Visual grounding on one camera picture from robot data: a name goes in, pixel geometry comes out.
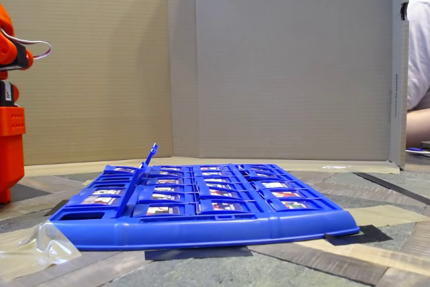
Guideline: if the bare person forearm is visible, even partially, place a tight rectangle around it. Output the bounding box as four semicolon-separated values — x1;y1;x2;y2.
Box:
405;93;430;149

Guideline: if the hero card flap Glance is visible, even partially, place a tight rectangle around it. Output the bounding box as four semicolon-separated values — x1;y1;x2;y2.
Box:
193;165;232;172

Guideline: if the hero card flap Madame Vine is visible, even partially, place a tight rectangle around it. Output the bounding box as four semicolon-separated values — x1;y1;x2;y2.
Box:
193;171;236;178

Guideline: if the hero card flap Ice Light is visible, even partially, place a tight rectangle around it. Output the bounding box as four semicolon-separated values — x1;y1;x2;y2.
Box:
195;177;239;183

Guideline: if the hero card flap Vrooom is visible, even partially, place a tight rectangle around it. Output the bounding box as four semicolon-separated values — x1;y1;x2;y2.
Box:
236;164;280;171

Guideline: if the hero card flap Thundershock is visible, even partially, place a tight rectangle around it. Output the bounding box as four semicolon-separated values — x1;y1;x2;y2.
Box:
196;181;245;190

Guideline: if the hero card flap Beast Tamer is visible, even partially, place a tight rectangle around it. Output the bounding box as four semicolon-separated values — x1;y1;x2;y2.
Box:
150;165;193;172

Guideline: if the hero card flap Geode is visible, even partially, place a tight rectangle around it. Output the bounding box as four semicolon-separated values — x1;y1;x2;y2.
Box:
240;169;286;176

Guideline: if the hero card flap Zap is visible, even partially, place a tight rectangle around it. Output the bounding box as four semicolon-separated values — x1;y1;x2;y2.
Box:
149;171;194;178

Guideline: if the hero card flap Safeguard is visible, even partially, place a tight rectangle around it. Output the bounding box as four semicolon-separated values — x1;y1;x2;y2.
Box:
198;188;252;201

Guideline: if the hero card flap green villain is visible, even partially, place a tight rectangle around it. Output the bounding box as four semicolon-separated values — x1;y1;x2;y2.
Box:
245;174;293;182

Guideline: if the hero card flap Eric Eagle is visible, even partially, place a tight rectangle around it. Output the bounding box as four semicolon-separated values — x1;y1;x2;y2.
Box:
146;177;195;186

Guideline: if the Emma character flap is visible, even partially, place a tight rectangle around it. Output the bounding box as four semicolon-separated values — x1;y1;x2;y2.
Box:
143;148;156;171

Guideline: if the hero card flap Atlanta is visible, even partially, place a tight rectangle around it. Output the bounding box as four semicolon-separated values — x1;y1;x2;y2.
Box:
142;184;196;194

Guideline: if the hero card flap Ultrasonic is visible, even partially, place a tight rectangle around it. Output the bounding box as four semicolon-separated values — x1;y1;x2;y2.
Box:
198;198;262;214

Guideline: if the large cardboard box backdrop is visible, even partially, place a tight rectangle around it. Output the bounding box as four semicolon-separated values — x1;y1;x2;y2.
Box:
0;0;410;177

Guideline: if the hero card flap Mr Mist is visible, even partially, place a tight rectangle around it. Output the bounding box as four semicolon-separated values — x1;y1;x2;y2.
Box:
251;180;306;191

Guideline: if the hero card flap Sir Stretch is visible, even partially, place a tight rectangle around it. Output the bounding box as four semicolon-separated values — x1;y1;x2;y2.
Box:
137;191;198;204

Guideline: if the hero card flap Rambler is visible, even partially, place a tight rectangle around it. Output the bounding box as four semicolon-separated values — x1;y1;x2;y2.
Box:
258;188;320;200

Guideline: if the blue flap with hero card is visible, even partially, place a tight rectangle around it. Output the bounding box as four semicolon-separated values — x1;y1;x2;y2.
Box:
132;203;198;218

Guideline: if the Raphael character flap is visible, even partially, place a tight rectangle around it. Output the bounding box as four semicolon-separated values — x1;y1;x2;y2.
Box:
115;161;149;219

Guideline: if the blue Guess Who game board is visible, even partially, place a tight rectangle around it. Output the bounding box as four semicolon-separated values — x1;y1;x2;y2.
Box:
48;163;361;252

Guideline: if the hero card flap Swapshift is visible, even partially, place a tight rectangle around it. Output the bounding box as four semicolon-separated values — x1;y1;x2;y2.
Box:
266;197;337;213

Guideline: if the hero card flap Blasteroid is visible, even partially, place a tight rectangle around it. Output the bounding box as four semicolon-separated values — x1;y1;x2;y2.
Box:
79;187;130;197

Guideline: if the hero card flap Shadow Ninja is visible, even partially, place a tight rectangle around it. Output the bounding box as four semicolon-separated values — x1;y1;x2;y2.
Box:
67;194;124;208

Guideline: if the black tape piece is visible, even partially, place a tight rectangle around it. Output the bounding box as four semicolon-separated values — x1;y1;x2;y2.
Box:
324;224;393;247
43;198;71;217

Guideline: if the long black tape strip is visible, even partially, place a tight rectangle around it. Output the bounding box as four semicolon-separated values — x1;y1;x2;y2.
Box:
354;171;430;206

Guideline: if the brown packing tape patch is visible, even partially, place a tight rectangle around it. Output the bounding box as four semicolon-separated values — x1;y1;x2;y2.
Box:
347;204;427;228

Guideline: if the person's light T-shirt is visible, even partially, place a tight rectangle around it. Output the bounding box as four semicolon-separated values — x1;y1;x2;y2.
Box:
406;0;430;112

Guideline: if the crumpled clear tape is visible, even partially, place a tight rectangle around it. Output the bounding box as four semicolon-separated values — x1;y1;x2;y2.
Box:
0;220;83;283

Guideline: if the white servo cable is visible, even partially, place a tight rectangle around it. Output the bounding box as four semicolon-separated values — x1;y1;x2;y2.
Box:
0;28;54;62

